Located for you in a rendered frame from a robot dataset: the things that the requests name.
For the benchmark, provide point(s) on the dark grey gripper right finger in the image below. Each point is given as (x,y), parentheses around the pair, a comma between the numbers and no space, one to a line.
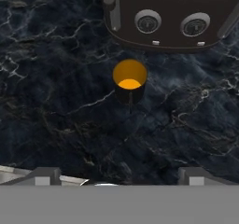
(194,175)

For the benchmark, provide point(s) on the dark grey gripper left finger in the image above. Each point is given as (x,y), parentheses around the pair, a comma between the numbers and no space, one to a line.
(46,174)

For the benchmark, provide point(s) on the black mug with orange inside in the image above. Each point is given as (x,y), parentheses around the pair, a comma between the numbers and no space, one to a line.
(129,80)

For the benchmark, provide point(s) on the dark brown toaster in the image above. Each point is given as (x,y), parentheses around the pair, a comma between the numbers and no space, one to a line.
(174,13)

